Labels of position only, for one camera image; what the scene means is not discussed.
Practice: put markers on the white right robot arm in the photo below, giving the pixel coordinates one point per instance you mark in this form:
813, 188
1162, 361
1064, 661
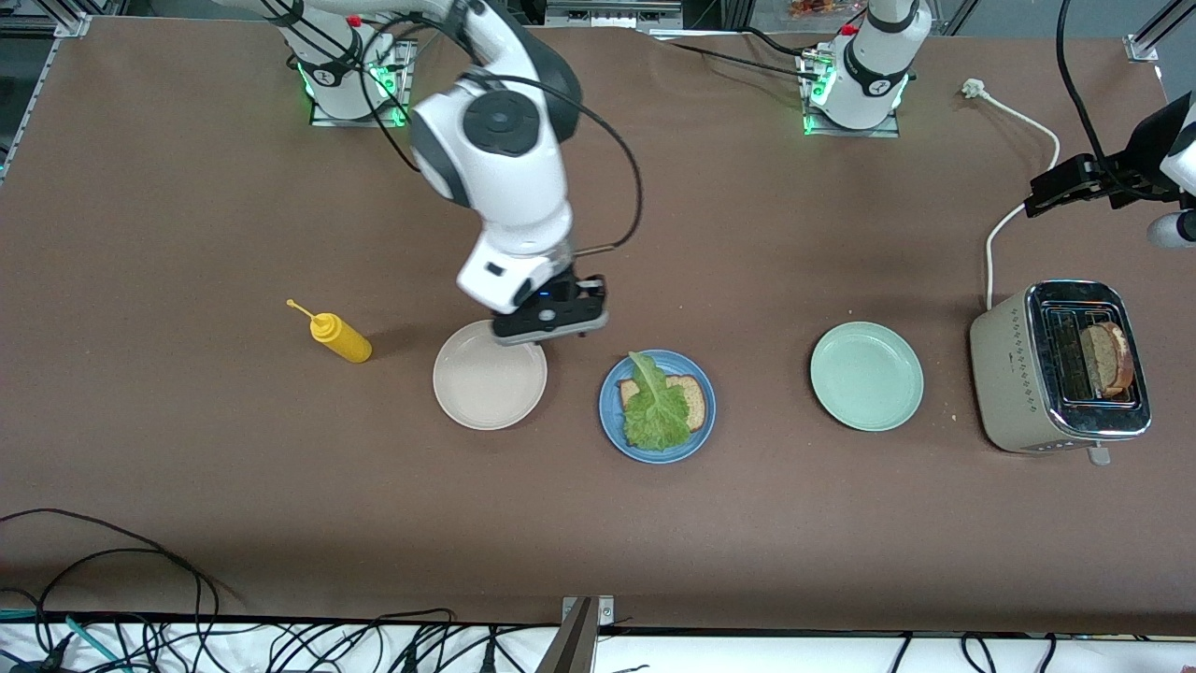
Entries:
509, 187

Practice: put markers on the beige chrome toaster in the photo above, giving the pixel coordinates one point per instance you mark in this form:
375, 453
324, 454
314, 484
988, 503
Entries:
1009, 374

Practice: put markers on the yellow squeeze bottle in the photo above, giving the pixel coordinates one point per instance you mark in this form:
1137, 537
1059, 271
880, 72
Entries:
344, 341

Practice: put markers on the mint green round plate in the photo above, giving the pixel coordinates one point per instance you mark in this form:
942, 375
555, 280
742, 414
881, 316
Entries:
867, 377

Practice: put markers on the orange snack package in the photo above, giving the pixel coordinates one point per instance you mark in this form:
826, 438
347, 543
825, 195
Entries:
813, 7

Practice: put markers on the aluminium frame profile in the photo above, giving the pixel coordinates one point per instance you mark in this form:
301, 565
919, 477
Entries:
70, 23
1142, 47

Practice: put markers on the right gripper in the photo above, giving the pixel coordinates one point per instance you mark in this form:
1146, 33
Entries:
566, 289

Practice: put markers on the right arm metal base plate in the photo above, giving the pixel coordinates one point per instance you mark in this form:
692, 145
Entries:
405, 107

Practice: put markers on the beige round plate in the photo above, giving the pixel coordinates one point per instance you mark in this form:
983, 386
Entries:
486, 383

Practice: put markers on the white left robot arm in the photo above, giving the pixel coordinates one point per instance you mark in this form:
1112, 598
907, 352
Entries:
874, 75

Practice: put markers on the green lettuce leaf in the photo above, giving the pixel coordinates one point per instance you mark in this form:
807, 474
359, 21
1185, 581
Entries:
654, 421

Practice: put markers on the grey power strip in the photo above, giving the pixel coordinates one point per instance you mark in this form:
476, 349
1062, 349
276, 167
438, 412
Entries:
607, 14

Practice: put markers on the brown bread slice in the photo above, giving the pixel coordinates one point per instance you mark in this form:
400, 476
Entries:
1107, 360
695, 402

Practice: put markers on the aluminium camera post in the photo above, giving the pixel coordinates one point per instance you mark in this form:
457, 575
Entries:
570, 650

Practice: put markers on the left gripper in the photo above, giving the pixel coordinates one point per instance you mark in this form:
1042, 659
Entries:
1129, 171

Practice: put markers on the blue round plate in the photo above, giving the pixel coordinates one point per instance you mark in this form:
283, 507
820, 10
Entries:
612, 430

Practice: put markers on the silver mounting bracket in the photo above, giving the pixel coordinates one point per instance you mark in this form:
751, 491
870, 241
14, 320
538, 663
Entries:
605, 612

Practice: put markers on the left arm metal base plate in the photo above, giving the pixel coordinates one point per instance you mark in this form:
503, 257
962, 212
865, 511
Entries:
888, 132

